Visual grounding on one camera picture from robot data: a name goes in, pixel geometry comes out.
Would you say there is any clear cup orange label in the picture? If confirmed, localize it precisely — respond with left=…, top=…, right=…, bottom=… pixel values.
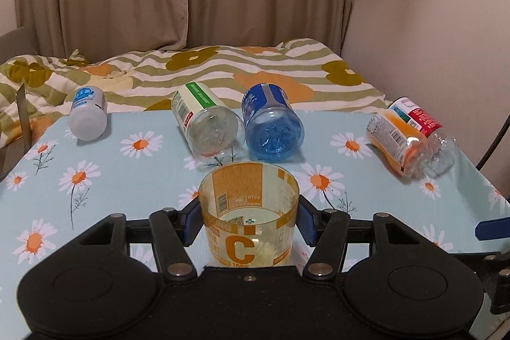
left=366, top=110, right=429, bottom=177

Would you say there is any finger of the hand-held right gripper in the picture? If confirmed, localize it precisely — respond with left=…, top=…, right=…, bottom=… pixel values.
left=475, top=218, right=510, bottom=242

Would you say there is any clear cup green label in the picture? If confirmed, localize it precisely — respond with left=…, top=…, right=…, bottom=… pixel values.
left=171, top=82, right=245, bottom=168

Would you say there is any blue clear cup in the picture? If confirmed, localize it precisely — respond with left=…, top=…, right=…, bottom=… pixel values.
left=241, top=83, right=305, bottom=164

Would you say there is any daisy print tablecloth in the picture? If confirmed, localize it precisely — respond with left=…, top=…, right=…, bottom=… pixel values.
left=0, top=109, right=510, bottom=340

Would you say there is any floral striped blanket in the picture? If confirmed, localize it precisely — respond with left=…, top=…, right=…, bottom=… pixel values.
left=0, top=39, right=393, bottom=149

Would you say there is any cardboard piece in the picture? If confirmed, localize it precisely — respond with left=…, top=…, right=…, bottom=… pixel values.
left=15, top=83, right=33, bottom=150

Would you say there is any grey sofa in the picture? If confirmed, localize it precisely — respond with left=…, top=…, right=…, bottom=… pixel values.
left=0, top=27, right=39, bottom=62

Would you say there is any clear cup red label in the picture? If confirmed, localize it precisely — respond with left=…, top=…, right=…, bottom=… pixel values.
left=388, top=97, right=458, bottom=177

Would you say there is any black cable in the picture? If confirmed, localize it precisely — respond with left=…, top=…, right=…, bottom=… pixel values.
left=475, top=113, right=510, bottom=170

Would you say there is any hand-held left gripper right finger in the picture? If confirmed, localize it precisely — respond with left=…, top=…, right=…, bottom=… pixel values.
left=296, top=194, right=435, bottom=280

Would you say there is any yellow clear cup orange print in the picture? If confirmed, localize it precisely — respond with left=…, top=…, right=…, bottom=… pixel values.
left=198, top=162, right=301, bottom=269

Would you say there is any white cup blue label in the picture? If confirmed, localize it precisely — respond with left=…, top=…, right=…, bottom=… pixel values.
left=67, top=85, right=108, bottom=141

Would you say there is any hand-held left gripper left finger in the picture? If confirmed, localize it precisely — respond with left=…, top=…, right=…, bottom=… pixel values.
left=78, top=198, right=205, bottom=279

